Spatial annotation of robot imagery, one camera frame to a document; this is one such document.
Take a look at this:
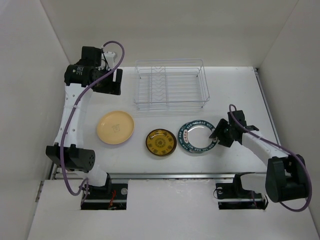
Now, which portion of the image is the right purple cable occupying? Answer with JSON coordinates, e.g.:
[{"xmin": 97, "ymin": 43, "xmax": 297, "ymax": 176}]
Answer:
[{"xmin": 228, "ymin": 103, "xmax": 313, "ymax": 213}]

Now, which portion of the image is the metal table edge rail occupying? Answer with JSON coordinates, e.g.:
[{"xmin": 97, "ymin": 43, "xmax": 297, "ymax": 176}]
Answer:
[{"xmin": 49, "ymin": 170, "xmax": 268, "ymax": 180}]

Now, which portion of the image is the purple cable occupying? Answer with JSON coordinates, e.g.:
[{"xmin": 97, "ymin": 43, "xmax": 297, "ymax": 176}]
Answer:
[
  {"xmin": 59, "ymin": 40, "xmax": 126, "ymax": 208},
  {"xmin": 228, "ymin": 103, "xmax": 313, "ymax": 213}
]

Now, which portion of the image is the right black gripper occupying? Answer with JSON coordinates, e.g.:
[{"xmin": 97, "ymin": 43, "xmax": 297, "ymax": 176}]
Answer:
[{"xmin": 209, "ymin": 118, "xmax": 235, "ymax": 147}]

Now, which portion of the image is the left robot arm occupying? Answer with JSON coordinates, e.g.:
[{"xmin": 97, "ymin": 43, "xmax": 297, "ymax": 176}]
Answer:
[{"xmin": 45, "ymin": 46, "xmax": 123, "ymax": 199}]

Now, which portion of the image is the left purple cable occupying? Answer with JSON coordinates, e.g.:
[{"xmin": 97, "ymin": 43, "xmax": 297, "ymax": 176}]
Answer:
[{"xmin": 59, "ymin": 40, "xmax": 126, "ymax": 208}]

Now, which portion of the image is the dark rimmed back plate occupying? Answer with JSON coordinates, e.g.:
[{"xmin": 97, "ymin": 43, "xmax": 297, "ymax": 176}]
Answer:
[{"xmin": 177, "ymin": 119, "xmax": 218, "ymax": 152}]

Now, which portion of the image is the white blue rimmed plate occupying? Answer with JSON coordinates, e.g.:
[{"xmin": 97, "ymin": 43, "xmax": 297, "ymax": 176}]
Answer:
[{"xmin": 182, "ymin": 148, "xmax": 211, "ymax": 156}]

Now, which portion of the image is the tan plate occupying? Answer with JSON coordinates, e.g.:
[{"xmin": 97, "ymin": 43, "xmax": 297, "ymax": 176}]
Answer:
[{"xmin": 96, "ymin": 110, "xmax": 135, "ymax": 145}]

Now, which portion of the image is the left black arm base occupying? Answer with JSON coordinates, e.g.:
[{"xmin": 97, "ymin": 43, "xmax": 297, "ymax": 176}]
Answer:
[{"xmin": 80, "ymin": 183, "xmax": 128, "ymax": 211}]

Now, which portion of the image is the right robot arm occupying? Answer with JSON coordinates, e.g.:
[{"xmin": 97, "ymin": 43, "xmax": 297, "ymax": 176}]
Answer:
[{"xmin": 210, "ymin": 110, "xmax": 312, "ymax": 203}]

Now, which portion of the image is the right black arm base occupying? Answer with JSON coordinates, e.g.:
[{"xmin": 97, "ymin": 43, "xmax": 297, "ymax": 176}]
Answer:
[{"xmin": 213, "ymin": 181, "xmax": 269, "ymax": 211}]

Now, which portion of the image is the white wire dish rack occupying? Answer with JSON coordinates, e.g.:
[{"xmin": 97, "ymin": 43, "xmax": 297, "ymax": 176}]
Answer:
[{"xmin": 133, "ymin": 58, "xmax": 210, "ymax": 113}]

